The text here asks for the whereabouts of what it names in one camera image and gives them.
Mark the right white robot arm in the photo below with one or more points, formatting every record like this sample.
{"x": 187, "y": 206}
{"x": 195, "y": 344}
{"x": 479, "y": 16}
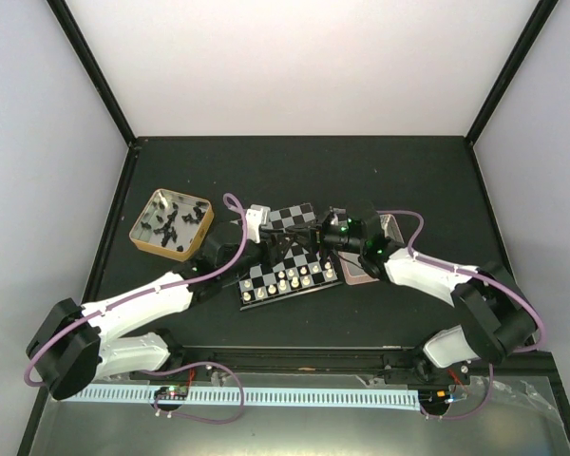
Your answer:
{"x": 495, "y": 318}

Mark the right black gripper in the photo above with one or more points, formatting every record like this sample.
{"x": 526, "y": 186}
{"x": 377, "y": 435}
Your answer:
{"x": 323, "y": 223}

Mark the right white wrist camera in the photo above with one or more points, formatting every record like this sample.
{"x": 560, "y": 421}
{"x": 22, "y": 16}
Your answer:
{"x": 337, "y": 217}

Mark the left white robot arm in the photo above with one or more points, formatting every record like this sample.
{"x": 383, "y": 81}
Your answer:
{"x": 79, "y": 344}

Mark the gold tin box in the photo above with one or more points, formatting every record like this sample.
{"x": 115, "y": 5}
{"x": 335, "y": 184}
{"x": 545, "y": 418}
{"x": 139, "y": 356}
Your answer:
{"x": 172, "y": 225}

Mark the pink tin box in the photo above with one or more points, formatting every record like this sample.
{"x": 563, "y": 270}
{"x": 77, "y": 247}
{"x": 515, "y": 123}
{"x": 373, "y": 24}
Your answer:
{"x": 359, "y": 270}

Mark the black aluminium frame rail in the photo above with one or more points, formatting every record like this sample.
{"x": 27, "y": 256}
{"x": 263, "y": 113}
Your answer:
{"x": 399, "y": 366}

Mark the white slotted cable duct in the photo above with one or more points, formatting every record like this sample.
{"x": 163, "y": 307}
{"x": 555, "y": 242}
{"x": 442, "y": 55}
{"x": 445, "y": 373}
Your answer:
{"x": 255, "y": 397}

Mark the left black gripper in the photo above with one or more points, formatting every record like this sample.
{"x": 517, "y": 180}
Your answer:
{"x": 275, "y": 254}

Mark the small circuit board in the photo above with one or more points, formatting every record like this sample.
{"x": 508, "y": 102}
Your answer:
{"x": 171, "y": 393}

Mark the black white chess board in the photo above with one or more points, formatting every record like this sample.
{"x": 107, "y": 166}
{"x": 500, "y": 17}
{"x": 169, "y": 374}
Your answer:
{"x": 296, "y": 258}

